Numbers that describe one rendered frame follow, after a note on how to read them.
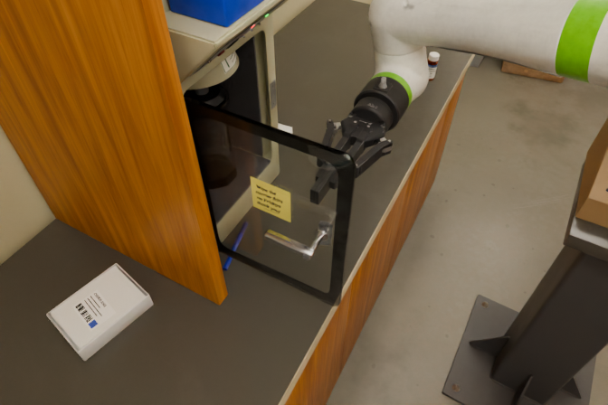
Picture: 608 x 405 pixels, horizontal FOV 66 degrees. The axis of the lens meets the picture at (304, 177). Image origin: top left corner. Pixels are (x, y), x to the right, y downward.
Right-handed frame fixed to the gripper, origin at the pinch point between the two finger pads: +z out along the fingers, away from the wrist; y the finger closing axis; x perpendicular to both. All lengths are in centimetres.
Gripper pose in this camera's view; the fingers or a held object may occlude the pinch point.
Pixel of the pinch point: (325, 181)
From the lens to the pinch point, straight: 74.6
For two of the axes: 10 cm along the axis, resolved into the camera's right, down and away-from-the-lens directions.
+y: 8.8, 3.4, -3.4
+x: 0.0, 7.0, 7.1
